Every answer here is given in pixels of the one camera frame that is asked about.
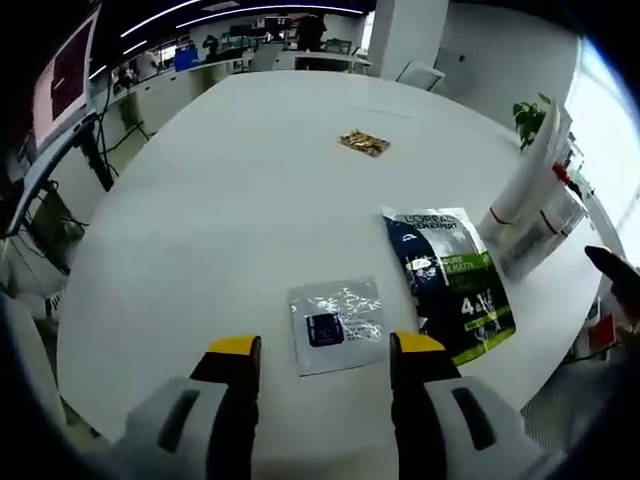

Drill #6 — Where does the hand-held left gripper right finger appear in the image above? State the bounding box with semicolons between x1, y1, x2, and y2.
388;330;567;480

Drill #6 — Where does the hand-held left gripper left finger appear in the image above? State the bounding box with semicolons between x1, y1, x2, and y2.
104;333;263;480

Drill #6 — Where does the silver foil skincare sachet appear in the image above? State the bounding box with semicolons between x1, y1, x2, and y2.
288;275;389;378

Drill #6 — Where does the red collar skincare bottle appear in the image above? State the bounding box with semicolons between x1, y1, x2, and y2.
549;144;584;201

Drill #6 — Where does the green black skincare pouch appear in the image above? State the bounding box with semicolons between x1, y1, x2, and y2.
380;207;518;369

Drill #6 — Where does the tall white skincare tube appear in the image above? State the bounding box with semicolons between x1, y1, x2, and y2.
487;97;573;242

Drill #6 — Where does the gold foil skincare sachet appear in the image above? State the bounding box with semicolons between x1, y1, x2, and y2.
338;128;393;158

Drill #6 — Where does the potted green plant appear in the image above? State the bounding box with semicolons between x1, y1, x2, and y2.
512;92;554;152

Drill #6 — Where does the white cabinet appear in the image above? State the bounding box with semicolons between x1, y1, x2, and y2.
434;47;477;97

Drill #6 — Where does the black monitor stand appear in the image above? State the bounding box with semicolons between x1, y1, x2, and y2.
74;114;117;194

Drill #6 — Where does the white office desk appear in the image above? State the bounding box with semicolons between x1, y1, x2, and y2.
293;49;372;74

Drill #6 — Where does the computer monitor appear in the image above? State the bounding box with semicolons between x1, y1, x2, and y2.
28;4;102;152

